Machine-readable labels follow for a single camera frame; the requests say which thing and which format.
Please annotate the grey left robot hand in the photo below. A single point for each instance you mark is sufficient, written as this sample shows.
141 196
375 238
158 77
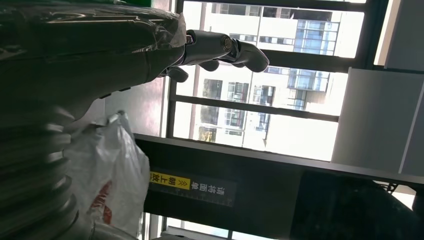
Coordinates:
82 56

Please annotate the grey parcel bag red print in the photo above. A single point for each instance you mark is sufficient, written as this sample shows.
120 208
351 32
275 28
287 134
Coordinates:
109 165

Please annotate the black inbound scanner machine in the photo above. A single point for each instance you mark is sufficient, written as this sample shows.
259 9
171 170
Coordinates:
271 205

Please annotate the green plastic crate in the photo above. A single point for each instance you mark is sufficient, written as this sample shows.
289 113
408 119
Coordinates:
136 2

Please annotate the dark window frame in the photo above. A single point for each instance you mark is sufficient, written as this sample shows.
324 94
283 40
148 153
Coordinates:
251 107

